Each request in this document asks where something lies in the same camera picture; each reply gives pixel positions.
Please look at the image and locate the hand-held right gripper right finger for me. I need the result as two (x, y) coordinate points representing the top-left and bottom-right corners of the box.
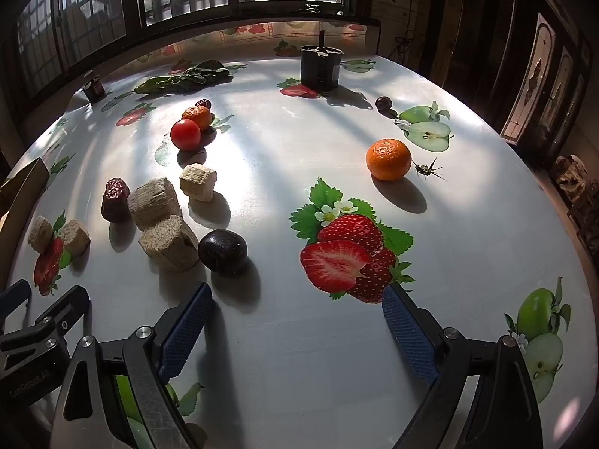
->
(381, 284), (546, 449)

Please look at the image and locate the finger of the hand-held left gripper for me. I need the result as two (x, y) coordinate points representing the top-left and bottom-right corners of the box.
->
(0, 279), (33, 321)
(25, 285), (91, 344)

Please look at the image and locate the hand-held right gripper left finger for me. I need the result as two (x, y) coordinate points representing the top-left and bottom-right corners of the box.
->
(49, 282), (213, 449)

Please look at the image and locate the large dark plum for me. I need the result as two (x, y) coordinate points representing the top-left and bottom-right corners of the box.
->
(197, 229), (249, 276)

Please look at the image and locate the large orange mandarin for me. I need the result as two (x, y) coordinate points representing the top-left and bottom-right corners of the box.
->
(365, 138), (413, 181)

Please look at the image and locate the beige sugarcane chunk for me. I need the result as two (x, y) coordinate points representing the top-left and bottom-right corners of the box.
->
(27, 216), (55, 254)
(138, 215), (200, 273)
(128, 177), (183, 232)
(179, 164), (218, 203)
(60, 219), (91, 257)

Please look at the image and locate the brown cardboard piece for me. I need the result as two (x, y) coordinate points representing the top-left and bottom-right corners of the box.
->
(0, 156), (51, 248)

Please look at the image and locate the large red date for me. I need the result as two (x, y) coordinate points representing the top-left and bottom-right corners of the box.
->
(101, 178), (131, 223)

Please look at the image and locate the dried fruit calyx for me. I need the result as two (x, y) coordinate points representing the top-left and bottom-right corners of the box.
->
(412, 157), (447, 182)

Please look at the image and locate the red tomato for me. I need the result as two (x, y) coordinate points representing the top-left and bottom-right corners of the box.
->
(170, 119), (202, 152)

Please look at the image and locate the small orange mandarin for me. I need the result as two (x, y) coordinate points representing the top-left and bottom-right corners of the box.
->
(182, 105), (213, 131)

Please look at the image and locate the small dark figurine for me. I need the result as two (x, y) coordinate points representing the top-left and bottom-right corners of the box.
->
(83, 76), (106, 103)

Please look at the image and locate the wooden chair with cloth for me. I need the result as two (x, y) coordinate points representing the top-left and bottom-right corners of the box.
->
(550, 153), (599, 267)

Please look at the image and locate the green leafy vegetable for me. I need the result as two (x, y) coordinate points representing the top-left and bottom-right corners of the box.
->
(134, 59), (233, 95)

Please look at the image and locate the black cup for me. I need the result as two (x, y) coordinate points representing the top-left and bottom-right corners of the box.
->
(299, 29), (344, 91)

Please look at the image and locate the stained glass door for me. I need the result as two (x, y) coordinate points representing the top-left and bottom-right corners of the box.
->
(500, 9), (591, 146)

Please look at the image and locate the barred sliding window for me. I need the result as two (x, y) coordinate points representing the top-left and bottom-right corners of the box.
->
(14, 0), (356, 99)

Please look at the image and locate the hanging black cable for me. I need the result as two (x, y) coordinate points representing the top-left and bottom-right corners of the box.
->
(394, 0), (418, 59)

